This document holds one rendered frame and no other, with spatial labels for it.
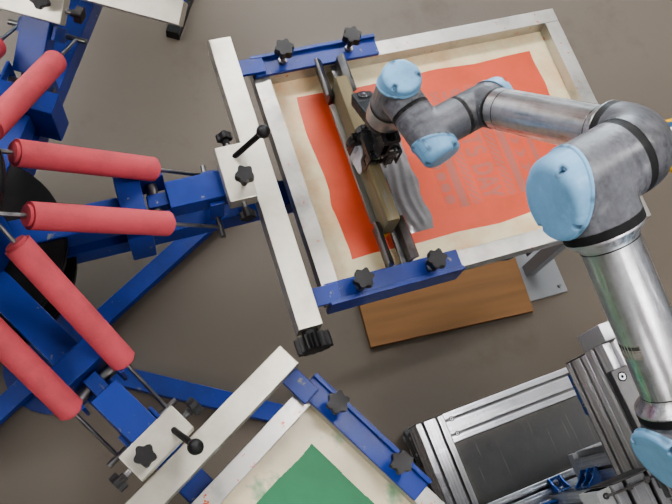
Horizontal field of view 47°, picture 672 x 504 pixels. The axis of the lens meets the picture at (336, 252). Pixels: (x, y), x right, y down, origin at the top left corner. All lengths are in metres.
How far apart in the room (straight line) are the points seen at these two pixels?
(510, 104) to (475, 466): 1.33
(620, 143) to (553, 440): 1.54
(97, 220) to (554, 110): 0.81
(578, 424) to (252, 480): 1.29
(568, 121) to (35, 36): 1.08
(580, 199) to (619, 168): 0.07
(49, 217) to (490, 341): 1.72
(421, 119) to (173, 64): 1.75
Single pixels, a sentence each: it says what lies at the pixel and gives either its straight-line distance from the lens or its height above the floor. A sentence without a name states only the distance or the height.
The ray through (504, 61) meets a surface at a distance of 2.01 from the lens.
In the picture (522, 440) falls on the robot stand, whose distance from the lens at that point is 2.48.
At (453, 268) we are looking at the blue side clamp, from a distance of 1.65.
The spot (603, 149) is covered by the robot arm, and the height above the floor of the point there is 1.65.
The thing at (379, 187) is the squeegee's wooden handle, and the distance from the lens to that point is 1.63.
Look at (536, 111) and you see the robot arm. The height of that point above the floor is 1.46.
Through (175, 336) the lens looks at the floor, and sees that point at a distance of 2.58.
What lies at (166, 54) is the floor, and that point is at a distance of 3.04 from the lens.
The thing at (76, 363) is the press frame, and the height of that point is 1.05.
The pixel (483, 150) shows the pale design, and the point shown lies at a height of 0.96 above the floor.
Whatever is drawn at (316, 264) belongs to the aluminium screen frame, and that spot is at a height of 0.99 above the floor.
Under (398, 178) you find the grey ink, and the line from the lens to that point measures 1.76.
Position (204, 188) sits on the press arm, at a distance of 1.61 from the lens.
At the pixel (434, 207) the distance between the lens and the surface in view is 1.76.
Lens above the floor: 2.50
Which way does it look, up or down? 68 degrees down
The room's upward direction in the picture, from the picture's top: 22 degrees clockwise
